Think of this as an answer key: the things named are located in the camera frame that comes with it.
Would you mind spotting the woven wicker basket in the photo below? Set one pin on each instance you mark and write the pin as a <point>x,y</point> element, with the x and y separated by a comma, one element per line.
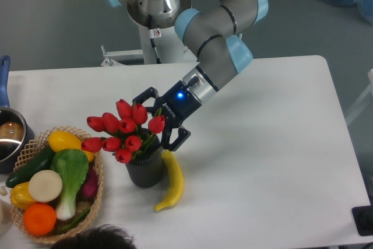
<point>29,151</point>

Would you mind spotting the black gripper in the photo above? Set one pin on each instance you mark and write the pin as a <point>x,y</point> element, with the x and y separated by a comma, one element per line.
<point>177,104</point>

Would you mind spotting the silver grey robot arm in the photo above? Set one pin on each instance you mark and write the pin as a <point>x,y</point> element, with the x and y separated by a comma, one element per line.
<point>167,27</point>

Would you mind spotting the orange fruit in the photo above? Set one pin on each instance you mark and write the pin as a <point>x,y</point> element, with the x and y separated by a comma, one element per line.
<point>39,219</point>

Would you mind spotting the black device at edge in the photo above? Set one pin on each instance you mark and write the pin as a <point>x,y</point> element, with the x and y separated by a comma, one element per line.
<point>363,219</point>

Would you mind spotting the black haired head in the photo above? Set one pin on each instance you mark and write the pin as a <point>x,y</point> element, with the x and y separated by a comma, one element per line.
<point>105,236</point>

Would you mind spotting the yellow banana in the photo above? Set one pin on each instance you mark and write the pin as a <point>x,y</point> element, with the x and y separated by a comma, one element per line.
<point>176,180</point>

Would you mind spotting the green bok choy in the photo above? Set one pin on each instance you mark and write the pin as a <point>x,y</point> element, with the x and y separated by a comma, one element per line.
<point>72,166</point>

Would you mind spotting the dark grey ribbed vase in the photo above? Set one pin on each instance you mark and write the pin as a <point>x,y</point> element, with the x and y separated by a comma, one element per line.
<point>146,165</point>

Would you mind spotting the purple sweet potato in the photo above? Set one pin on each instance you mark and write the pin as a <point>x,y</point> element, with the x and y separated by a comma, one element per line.
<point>89,189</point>

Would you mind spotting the yellow bell pepper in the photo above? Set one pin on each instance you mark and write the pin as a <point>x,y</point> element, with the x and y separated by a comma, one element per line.
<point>20,196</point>

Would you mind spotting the yellow squash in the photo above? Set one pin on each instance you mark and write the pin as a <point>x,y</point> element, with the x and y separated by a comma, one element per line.
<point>61,140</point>

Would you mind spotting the garlic clove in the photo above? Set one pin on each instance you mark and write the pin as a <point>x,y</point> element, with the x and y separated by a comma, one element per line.
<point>3,191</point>

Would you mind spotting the red tulip bouquet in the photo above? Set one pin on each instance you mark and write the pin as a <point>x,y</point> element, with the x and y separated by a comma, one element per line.
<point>131,135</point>

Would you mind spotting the white metal base frame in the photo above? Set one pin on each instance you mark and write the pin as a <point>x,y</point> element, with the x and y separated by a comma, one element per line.
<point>122,55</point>

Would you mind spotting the white frame at right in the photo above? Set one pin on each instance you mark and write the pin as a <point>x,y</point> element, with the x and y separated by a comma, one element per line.
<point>361,102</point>

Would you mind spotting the green chili pepper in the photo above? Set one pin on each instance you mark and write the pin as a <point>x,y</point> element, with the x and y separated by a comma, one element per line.
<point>73,223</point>

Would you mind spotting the blue handled saucepan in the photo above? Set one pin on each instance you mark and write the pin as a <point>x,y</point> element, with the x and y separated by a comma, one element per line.
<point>15,131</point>

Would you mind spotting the white plate at left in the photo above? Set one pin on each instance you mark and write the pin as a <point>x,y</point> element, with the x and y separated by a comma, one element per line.
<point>5,217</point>

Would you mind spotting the dark green cucumber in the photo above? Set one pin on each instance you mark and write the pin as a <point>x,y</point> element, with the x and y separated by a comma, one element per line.
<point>41,161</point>

